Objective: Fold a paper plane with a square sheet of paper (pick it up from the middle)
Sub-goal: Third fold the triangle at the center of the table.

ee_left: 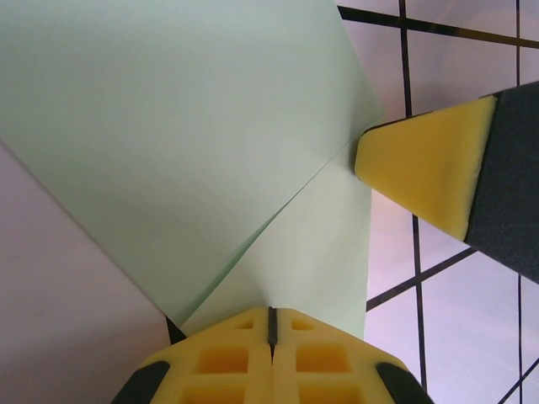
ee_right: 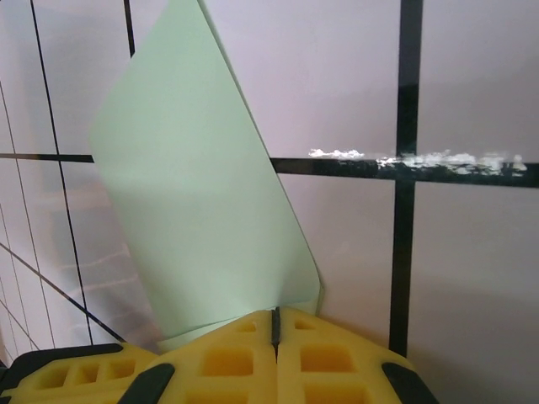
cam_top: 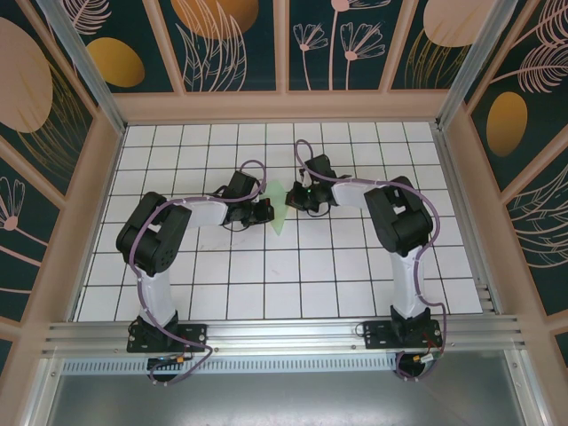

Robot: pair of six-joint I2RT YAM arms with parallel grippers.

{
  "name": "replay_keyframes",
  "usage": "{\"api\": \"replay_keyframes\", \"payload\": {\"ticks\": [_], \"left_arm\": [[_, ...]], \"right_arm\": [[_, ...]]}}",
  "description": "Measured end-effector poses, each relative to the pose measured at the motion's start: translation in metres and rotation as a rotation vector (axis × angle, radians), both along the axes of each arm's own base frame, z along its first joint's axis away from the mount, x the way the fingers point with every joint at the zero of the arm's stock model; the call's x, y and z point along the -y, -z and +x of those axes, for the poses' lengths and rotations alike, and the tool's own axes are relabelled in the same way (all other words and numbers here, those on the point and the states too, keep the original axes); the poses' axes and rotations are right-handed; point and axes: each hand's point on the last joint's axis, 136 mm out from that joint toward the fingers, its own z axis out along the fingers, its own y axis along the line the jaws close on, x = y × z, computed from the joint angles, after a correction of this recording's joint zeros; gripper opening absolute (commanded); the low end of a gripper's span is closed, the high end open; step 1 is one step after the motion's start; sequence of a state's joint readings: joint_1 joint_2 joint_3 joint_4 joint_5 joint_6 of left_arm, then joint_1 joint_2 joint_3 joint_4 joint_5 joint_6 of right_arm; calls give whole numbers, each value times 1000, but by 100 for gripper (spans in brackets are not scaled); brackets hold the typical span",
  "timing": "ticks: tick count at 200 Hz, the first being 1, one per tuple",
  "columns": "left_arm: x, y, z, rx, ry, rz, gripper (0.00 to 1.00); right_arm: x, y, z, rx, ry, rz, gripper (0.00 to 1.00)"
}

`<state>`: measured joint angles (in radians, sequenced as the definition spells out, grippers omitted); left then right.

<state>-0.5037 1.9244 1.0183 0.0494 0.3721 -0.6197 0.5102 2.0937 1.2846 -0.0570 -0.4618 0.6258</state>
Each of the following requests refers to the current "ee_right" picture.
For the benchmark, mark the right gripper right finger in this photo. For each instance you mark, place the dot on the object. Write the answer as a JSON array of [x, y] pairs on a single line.
[[328, 362]]

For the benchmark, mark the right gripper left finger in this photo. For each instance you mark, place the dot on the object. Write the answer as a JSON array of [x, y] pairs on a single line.
[[227, 362]]

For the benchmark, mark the light green paper sheet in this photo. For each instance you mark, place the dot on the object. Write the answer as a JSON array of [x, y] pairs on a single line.
[[189, 168]]

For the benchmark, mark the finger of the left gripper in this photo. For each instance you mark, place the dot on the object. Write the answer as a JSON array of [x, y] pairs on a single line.
[[63, 379]]

